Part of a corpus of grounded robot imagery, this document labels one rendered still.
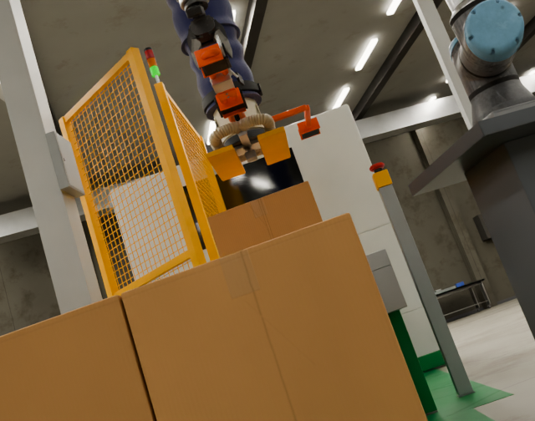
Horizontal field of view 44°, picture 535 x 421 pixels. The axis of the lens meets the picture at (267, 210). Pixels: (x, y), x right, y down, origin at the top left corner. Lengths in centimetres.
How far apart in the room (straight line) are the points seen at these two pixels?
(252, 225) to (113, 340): 140
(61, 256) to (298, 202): 133
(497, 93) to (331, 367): 117
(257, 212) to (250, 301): 140
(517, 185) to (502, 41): 38
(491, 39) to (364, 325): 102
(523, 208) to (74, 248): 212
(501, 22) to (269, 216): 107
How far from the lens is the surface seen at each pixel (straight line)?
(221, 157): 237
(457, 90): 556
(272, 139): 236
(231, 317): 107
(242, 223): 246
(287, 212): 244
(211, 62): 192
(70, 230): 331
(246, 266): 107
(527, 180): 188
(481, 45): 186
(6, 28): 380
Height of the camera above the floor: 35
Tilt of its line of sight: 13 degrees up
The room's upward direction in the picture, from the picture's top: 19 degrees counter-clockwise
